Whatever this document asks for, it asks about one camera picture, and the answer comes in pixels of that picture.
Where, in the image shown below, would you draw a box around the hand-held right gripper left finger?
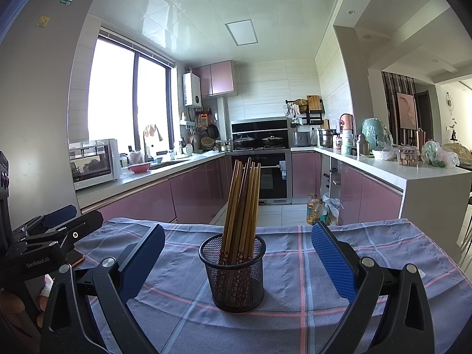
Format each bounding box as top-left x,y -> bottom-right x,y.
40,223 -> 166,354

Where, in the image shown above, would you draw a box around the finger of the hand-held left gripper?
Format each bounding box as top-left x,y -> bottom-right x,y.
55,210 -> 104,258
11,204 -> 78,239

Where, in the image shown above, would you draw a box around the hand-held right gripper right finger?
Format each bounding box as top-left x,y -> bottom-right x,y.
311,221 -> 436,354

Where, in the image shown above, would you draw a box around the black mesh holder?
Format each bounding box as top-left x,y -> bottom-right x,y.
198,233 -> 267,312

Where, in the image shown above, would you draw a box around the bunch of wooden chopsticks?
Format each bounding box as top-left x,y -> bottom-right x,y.
218,157 -> 262,266

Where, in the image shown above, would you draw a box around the person's left hand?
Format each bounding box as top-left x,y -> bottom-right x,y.
0,275 -> 51,329

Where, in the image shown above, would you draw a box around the blue checked tablecloth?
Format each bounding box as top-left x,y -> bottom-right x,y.
72,217 -> 472,354

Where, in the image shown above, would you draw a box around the yellow oil bottle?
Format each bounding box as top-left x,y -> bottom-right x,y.
307,194 -> 322,225

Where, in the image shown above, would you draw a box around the white plastic bag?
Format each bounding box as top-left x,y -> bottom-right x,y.
322,195 -> 342,225

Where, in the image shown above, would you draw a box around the white toaster oven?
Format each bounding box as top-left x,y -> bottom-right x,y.
69,138 -> 122,191

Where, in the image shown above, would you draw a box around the pink base cabinets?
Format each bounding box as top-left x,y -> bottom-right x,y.
291,150 -> 404,226
77,155 -> 233,225

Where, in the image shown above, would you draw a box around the grey refrigerator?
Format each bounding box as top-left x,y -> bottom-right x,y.
0,0 -> 96,229

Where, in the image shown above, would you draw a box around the black built-in oven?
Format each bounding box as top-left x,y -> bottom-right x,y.
230,151 -> 292,205

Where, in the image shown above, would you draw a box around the white kitchen countertop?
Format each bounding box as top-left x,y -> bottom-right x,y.
76,145 -> 472,225

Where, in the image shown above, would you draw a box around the white bowl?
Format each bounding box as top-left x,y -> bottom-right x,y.
372,148 -> 398,162

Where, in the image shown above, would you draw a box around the steel stock pot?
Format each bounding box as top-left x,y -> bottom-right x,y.
318,128 -> 337,149

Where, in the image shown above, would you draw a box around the clear plastic food box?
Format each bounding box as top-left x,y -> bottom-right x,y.
396,146 -> 421,166

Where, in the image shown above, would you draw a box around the kitchen window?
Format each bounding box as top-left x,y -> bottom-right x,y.
88,26 -> 177,155

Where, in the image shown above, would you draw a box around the dark chair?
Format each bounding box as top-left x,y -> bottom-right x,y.
455,192 -> 472,262

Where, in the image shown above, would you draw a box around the pink thermos jug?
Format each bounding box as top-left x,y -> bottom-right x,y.
338,114 -> 355,144

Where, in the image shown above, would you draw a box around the plastic bag of greens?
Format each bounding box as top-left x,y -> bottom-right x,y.
421,140 -> 460,169

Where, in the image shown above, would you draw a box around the black range hood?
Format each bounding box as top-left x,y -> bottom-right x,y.
231,119 -> 289,150

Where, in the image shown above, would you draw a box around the dark striped partition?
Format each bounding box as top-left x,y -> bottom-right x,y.
381,71 -> 417,144

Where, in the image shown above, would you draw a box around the woven food cover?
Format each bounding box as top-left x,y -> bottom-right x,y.
442,143 -> 472,165

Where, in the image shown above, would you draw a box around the pink painting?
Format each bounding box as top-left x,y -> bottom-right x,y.
396,91 -> 418,130

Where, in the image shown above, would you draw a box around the white water heater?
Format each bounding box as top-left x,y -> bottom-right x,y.
182,73 -> 201,106

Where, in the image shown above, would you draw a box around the ceiling light panel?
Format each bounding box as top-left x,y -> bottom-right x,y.
225,18 -> 258,47

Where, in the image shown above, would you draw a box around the black wall rack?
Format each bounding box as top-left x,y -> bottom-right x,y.
286,96 -> 325,126

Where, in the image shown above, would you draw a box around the pink wall cabinet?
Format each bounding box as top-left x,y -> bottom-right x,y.
193,60 -> 235,97

